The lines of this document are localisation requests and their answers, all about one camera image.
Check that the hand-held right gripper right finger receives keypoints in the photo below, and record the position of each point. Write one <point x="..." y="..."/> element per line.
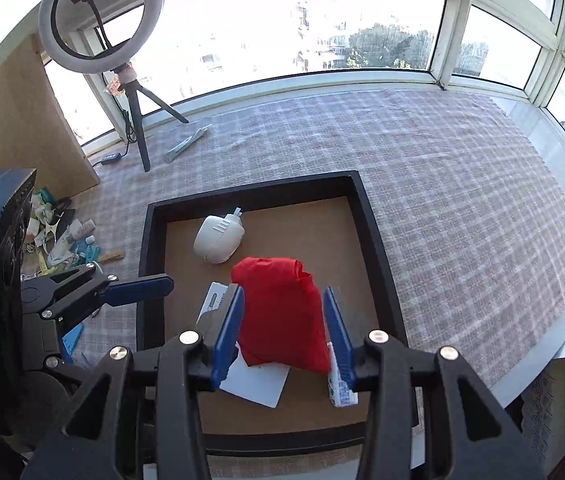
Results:
<point x="336" y="330"/>

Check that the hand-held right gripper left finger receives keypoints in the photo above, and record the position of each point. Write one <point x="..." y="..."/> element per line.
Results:
<point x="227" y="330"/>

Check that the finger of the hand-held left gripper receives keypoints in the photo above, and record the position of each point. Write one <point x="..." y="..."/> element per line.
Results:
<point x="137" y="290"/>
<point x="72" y="377"/>

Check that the red cloth pouch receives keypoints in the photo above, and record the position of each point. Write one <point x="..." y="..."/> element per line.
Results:
<point x="282" y="310"/>

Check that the black tray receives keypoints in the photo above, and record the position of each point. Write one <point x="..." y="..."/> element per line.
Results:
<point x="262" y="187"/>

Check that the white crumpled bag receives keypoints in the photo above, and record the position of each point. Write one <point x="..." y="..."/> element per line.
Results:
<point x="45" y="220"/>

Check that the white round device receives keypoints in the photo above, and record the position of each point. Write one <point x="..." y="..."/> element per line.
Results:
<point x="217" y="240"/>

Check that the teal packet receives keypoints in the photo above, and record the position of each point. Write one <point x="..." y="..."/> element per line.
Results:
<point x="45" y="194"/>

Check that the black inline controller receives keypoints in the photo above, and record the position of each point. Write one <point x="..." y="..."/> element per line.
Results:
<point x="112" y="158"/>

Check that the grey tube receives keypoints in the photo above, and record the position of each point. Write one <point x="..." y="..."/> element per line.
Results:
<point x="185" y="146"/>

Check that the wooden board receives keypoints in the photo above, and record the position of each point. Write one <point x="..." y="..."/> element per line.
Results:
<point x="12" y="125"/>

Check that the plaid tablecloth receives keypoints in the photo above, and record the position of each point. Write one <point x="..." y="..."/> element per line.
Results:
<point x="462" y="210"/>

